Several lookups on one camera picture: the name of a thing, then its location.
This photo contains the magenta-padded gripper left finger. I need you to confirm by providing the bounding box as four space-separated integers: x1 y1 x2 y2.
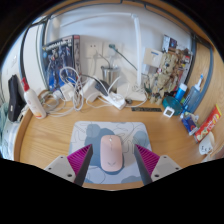
44 143 94 187

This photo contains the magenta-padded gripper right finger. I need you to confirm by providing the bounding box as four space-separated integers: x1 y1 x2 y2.
133 143 183 186

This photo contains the pink computer mouse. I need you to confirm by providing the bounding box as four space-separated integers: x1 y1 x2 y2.
99 134 124 173

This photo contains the grey blue cloud mouse pad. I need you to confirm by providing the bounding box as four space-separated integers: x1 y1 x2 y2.
68 120 153 185

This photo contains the white mug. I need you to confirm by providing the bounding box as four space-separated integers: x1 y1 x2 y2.
198 131 216 156

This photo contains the small white clock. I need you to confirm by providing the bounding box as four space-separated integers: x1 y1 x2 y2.
162 106 176 119

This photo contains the black ruler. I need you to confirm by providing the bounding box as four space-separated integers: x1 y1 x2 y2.
130 106 163 113

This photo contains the red chips can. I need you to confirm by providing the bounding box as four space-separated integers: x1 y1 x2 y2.
193 103 223 144

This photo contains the light bedding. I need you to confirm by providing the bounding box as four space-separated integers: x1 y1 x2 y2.
0 103 24 159

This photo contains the white red-pump bottle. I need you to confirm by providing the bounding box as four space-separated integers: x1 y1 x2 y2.
21 77 47 120

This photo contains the blue spray bottle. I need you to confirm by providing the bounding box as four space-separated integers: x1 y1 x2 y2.
182 73 204 114

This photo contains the blue white tube bottle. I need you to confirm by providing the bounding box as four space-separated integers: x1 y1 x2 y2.
174 83 188 103

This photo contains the tan block figure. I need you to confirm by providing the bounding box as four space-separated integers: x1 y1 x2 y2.
146 71 169 105

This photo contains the white power strip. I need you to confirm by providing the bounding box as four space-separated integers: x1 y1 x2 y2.
105 92 127 111

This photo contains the white charger block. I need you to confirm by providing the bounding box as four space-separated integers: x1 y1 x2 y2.
80 78 101 100

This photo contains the black bag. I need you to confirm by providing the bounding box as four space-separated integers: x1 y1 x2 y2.
7 74 26 123

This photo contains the brown block figure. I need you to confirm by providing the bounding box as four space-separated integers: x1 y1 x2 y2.
159 52 183 98

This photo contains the steel cup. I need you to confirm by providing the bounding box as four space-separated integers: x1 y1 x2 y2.
100 65 120 89

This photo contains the blue model kit box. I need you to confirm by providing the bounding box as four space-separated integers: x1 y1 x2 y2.
41 34 82 93

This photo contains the white blue card box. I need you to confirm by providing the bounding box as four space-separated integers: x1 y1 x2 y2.
143 47 164 68

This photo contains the printed figure box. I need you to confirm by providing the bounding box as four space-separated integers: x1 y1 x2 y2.
162 34 193 93

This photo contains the white desk lamp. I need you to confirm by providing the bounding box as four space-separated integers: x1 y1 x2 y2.
58 12 148 103

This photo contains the white cable bundle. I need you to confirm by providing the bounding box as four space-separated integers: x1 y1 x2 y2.
39 66 101 118

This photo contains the grey metal desk frame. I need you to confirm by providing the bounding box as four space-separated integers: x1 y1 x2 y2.
18 0 214 114

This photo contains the white wall socket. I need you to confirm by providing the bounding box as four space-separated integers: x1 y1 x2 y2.
83 41 104 58

